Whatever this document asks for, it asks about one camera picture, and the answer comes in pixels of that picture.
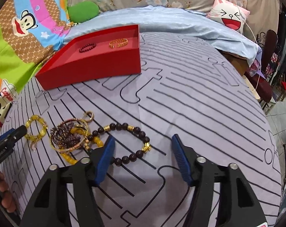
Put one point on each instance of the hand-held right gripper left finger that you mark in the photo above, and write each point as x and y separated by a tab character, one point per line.
105	156

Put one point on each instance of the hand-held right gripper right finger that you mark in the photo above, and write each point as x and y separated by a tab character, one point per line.
180	156

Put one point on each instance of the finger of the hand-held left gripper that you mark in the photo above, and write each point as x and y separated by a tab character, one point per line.
6	136
6	151

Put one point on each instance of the thin gold bangle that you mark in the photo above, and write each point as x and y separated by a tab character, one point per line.
65	150

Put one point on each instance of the red cardboard box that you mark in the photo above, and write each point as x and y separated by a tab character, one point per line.
98	63

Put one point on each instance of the person's left hand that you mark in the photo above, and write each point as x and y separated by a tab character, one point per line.
6	201

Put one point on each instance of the cartoon monkey printed blanket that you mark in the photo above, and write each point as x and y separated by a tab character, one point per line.
27	40

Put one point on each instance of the dark red chair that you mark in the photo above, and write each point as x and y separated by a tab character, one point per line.
263	87

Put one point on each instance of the small red container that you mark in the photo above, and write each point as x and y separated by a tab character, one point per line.
285	85

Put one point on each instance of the light blue blanket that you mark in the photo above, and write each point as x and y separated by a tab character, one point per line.
169	21

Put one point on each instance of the green pillow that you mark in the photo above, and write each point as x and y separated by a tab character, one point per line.
82	11

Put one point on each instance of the pink cat face pillow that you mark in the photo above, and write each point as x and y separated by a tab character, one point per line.
230	16

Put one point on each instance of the beige cloth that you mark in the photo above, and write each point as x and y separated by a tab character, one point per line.
263	2

